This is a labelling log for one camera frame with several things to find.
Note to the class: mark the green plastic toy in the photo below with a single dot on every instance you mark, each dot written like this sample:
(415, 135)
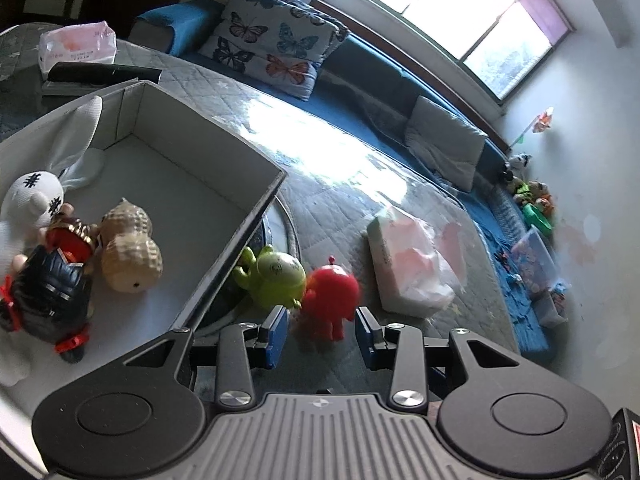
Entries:
(540, 217)

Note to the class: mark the blue bench seat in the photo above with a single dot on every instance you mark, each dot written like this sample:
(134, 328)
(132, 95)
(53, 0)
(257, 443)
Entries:
(380, 80)

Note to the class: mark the white knitted rabbit plush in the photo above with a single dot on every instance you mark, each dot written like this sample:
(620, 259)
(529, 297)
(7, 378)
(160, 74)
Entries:
(30, 195)

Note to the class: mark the black flat case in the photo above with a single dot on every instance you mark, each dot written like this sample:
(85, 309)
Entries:
(100, 74)

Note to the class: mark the black-haired doll with red clothes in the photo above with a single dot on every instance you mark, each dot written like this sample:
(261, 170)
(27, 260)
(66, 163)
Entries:
(50, 285)

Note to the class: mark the clear plastic toy bin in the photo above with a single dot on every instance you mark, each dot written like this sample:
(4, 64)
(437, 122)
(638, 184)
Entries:
(532, 260)

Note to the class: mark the brown and green plush toy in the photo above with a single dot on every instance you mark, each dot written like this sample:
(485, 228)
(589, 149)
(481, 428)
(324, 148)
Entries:
(535, 192)

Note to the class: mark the green round toy figure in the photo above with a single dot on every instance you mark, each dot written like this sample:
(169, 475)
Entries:
(277, 275)

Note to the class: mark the purple window blind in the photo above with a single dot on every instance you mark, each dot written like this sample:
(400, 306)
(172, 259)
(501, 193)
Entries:
(545, 12)

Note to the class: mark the sealed pink tissue pack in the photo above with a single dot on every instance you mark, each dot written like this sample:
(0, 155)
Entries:
(75, 45)

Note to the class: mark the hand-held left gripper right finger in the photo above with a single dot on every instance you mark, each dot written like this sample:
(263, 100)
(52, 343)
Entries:
(365, 337)

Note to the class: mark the large butterfly print pillow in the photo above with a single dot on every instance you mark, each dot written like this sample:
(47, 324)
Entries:
(260, 45)

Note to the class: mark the beige peanut plush toy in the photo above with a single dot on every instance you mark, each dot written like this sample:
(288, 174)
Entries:
(130, 260)

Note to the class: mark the small butterfly print pillow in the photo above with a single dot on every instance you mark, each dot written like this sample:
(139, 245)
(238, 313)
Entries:
(335, 30)

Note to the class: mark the open white pink tissue pack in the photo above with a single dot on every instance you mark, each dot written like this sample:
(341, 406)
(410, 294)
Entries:
(410, 265)

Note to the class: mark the colourful pinwheel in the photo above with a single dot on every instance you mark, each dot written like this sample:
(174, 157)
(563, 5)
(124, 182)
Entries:
(542, 120)

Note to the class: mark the grey cushion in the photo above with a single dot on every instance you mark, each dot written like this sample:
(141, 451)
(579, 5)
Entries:
(445, 145)

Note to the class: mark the grey cardboard box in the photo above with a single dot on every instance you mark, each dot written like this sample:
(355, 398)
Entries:
(175, 200)

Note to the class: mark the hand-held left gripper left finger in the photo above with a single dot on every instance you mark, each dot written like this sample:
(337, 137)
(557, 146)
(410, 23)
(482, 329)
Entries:
(277, 335)

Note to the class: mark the red round toy figure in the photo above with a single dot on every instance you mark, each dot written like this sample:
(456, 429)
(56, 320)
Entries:
(330, 295)

